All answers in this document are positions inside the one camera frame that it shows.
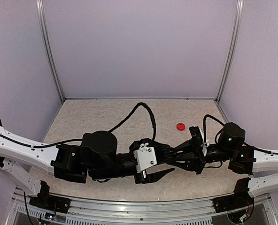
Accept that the red earbud charging case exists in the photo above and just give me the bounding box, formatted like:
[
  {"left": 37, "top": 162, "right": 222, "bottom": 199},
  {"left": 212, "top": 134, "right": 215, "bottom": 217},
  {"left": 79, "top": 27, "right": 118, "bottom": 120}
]
[{"left": 176, "top": 123, "right": 185, "bottom": 131}]

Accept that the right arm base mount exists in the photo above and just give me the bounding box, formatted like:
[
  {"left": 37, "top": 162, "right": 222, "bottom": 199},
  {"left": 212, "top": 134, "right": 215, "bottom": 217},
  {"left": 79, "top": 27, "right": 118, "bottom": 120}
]
[{"left": 212, "top": 178, "right": 255, "bottom": 213}]

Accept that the aluminium frame post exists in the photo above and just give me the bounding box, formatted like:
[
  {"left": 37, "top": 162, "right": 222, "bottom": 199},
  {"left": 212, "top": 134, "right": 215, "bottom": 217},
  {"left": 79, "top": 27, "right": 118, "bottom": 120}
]
[
  {"left": 214, "top": 0, "right": 244, "bottom": 103},
  {"left": 35, "top": 0, "right": 66, "bottom": 103}
]

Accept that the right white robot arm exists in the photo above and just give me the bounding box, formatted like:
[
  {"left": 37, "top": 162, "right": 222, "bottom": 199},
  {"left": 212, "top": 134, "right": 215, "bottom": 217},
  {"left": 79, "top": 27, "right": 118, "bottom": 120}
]
[{"left": 169, "top": 122, "right": 278, "bottom": 208}]

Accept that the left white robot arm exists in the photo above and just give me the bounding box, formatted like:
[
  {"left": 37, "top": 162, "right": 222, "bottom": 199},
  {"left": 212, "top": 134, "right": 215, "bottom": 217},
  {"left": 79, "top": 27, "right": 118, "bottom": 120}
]
[{"left": 0, "top": 120, "right": 173, "bottom": 209}]

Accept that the left aluminium frame post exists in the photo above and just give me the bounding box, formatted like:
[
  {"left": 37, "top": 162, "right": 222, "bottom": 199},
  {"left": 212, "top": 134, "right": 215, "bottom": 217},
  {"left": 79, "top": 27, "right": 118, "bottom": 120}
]
[{"left": 35, "top": 0, "right": 66, "bottom": 103}]

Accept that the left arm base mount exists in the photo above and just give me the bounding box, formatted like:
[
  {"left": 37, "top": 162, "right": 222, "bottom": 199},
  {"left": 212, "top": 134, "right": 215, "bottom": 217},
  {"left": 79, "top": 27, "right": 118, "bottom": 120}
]
[{"left": 30, "top": 180, "right": 71, "bottom": 214}]

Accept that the right aluminium frame post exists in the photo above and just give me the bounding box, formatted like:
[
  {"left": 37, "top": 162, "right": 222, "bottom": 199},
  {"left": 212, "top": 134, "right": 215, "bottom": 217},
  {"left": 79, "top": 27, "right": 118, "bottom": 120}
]
[{"left": 214, "top": 0, "right": 244, "bottom": 103}]

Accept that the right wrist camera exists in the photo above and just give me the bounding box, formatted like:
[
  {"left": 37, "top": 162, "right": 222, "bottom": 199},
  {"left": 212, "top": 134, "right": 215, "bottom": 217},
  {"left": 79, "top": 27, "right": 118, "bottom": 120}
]
[{"left": 189, "top": 126, "right": 203, "bottom": 146}]

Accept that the front aluminium rail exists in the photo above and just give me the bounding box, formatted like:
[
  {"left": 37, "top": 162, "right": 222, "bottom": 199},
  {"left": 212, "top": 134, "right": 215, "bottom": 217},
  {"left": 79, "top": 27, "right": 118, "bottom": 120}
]
[{"left": 11, "top": 186, "right": 275, "bottom": 225}]

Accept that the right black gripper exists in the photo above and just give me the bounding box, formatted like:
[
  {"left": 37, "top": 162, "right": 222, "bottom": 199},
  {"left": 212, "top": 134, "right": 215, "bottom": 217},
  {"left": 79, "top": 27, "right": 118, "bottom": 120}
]
[{"left": 165, "top": 137, "right": 234, "bottom": 174}]

